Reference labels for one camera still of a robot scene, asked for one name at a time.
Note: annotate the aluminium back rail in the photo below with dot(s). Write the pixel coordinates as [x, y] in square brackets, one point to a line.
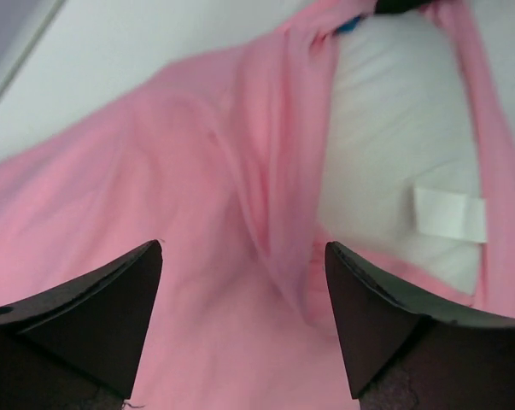
[22, 25]

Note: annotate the pink floral pillowcase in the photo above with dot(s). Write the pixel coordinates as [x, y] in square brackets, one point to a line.
[220, 157]

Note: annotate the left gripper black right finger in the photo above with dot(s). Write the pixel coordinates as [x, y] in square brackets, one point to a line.
[406, 348]

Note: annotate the white pillow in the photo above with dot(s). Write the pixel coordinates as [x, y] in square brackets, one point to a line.
[401, 184]

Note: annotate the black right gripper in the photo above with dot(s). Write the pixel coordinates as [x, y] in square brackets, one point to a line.
[397, 7]

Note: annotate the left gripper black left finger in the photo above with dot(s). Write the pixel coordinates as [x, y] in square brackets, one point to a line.
[78, 345]

